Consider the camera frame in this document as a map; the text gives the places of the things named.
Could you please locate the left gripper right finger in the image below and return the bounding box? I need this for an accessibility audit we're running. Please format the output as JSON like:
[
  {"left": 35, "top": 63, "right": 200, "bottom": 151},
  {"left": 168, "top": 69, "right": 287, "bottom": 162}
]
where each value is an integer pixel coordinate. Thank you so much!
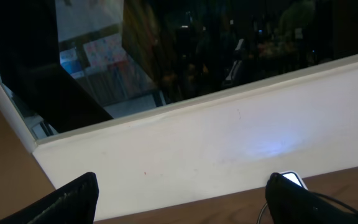
[{"left": 265, "top": 172, "right": 358, "bottom": 224}]

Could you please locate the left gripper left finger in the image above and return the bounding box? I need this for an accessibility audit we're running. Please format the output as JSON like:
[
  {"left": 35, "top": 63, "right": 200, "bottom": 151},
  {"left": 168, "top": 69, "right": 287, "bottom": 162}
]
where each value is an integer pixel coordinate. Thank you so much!
[{"left": 0, "top": 172, "right": 99, "bottom": 224}]

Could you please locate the white barcode scanner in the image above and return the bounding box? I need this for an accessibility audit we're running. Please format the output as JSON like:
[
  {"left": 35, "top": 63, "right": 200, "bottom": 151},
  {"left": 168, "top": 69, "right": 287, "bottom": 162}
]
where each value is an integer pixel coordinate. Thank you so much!
[{"left": 280, "top": 170, "right": 308, "bottom": 190}]

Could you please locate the brown cardboard panel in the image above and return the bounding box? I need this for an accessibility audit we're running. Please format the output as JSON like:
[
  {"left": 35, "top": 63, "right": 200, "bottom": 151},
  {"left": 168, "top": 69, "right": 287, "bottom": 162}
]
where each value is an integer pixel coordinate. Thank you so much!
[{"left": 0, "top": 111, "right": 55, "bottom": 219}]

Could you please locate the dark glass window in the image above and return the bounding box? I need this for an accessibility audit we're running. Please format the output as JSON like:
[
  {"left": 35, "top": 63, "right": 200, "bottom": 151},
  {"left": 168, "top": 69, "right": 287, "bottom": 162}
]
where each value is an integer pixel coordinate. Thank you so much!
[{"left": 0, "top": 0, "right": 358, "bottom": 139}]

